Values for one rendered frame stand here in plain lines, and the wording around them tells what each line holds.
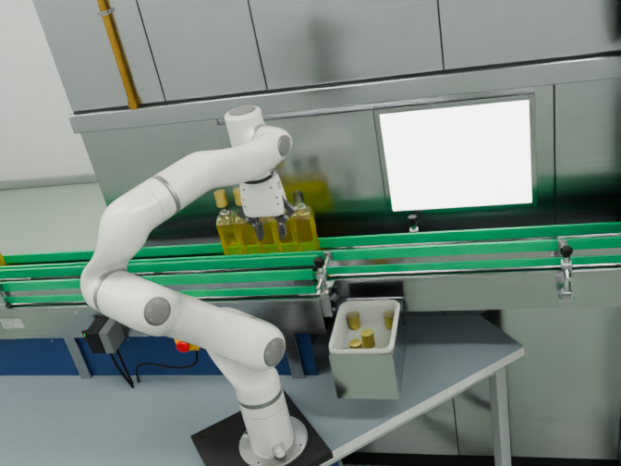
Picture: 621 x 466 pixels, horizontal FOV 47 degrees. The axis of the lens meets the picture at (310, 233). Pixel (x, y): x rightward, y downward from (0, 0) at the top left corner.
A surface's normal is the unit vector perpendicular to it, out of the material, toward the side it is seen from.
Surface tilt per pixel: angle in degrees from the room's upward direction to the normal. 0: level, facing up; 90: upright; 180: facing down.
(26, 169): 90
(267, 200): 92
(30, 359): 90
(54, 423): 0
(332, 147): 90
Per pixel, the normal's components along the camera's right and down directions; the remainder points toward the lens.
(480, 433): -0.20, 0.51
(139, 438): -0.18, -0.86
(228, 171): 0.04, 0.52
